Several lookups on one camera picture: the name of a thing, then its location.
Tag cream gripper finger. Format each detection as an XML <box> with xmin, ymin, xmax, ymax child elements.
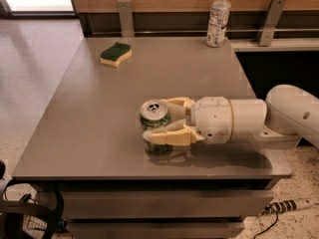
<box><xmin>143</xmin><ymin>119</ymin><xmax>204</xmax><ymax>146</ymax></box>
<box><xmin>162</xmin><ymin>97</ymin><xmax>194</xmax><ymax>120</ymax></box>

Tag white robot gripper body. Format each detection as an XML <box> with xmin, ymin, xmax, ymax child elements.
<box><xmin>190</xmin><ymin>97</ymin><xmax>267</xmax><ymax>144</ymax></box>

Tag green soda can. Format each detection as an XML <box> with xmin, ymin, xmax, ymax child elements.
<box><xmin>140</xmin><ymin>100</ymin><xmax>170</xmax><ymax>153</ymax></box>

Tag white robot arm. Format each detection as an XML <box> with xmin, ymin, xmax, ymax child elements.
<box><xmin>140</xmin><ymin>85</ymin><xmax>319</xmax><ymax>152</ymax></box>

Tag green and yellow sponge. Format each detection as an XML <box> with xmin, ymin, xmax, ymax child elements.
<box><xmin>100</xmin><ymin>42</ymin><xmax>132</xmax><ymax>68</ymax></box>

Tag upper grey drawer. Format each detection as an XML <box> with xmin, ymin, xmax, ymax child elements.
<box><xmin>62</xmin><ymin>190</ymin><xmax>272</xmax><ymax>220</ymax></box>

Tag grey drawer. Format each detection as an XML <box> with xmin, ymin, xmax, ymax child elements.
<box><xmin>67</xmin><ymin>222</ymin><xmax>244</xmax><ymax>239</ymax></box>
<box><xmin>62</xmin><ymin>190</ymin><xmax>272</xmax><ymax>220</ymax></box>

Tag lower grey drawer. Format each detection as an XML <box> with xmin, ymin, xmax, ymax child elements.
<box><xmin>67</xmin><ymin>222</ymin><xmax>244</xmax><ymax>239</ymax></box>

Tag clear plastic water bottle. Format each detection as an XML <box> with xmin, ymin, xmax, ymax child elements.
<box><xmin>206</xmin><ymin>0</ymin><xmax>231</xmax><ymax>47</ymax></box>

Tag white power strip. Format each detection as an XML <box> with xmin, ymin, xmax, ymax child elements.
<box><xmin>260</xmin><ymin>198</ymin><xmax>315</xmax><ymax>216</ymax></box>

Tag horizontal metal rail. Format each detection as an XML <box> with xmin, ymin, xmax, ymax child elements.
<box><xmin>92</xmin><ymin>28</ymin><xmax>319</xmax><ymax>36</ymax></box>

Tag left metal rail bracket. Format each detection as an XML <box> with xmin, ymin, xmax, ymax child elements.
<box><xmin>118</xmin><ymin>0</ymin><xmax>135</xmax><ymax>37</ymax></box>

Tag metal rail bracket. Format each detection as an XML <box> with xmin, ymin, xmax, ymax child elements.
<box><xmin>118</xmin><ymin>0</ymin><xmax>135</xmax><ymax>37</ymax></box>
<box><xmin>256</xmin><ymin>0</ymin><xmax>287</xmax><ymax>47</ymax></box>

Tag black power cable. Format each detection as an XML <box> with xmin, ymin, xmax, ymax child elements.
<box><xmin>252</xmin><ymin>210</ymin><xmax>279</xmax><ymax>239</ymax></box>

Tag right metal rail bracket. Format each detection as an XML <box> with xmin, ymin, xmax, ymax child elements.
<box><xmin>256</xmin><ymin>0</ymin><xmax>287</xmax><ymax>47</ymax></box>

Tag black chair frame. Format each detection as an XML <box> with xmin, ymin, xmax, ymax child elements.
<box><xmin>0</xmin><ymin>161</ymin><xmax>64</xmax><ymax>239</ymax></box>

